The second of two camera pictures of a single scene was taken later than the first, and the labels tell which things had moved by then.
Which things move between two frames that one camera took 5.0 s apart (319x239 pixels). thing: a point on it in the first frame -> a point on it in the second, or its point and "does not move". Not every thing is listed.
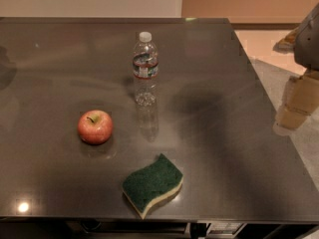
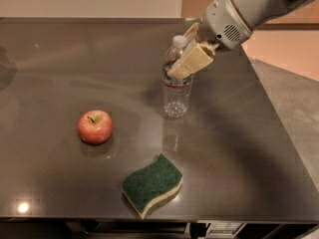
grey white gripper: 308,45 -> 223,23
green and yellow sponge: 153,188 does not move
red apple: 95,126 does not move
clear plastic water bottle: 146,82 -> 176,93
